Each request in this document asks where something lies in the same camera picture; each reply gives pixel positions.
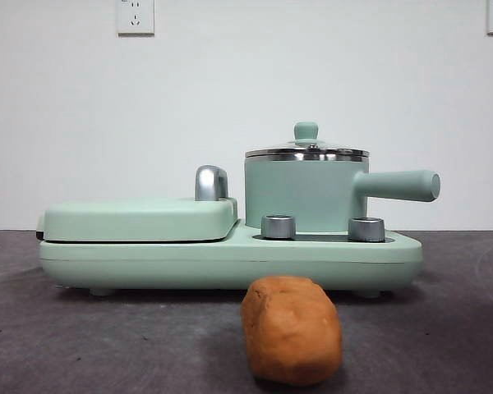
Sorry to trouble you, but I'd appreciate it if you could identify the chrome grill lid handle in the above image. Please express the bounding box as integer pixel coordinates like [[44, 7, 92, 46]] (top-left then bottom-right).
[[194, 164, 231, 202]]

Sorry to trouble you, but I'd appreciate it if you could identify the glass pot lid green knob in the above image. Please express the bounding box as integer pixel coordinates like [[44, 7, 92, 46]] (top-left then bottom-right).
[[245, 121, 370, 160]]

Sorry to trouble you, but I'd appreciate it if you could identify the brown potato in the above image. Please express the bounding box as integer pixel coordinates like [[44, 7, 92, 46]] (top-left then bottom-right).
[[240, 275, 343, 387]]

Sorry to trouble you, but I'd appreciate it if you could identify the silver control knob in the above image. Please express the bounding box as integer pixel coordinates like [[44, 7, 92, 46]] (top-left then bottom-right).
[[348, 217, 386, 242], [260, 213, 297, 240]]

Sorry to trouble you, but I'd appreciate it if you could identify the mint green pot with handle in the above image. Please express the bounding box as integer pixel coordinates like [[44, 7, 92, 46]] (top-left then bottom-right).
[[244, 155, 441, 231]]

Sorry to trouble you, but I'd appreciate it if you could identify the mint green breakfast machine base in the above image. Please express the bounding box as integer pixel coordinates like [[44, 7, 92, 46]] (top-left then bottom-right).
[[39, 217, 423, 298]]

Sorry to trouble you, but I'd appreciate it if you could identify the mint green hinged grill lid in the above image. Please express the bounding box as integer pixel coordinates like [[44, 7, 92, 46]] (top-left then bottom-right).
[[35, 195, 239, 242]]

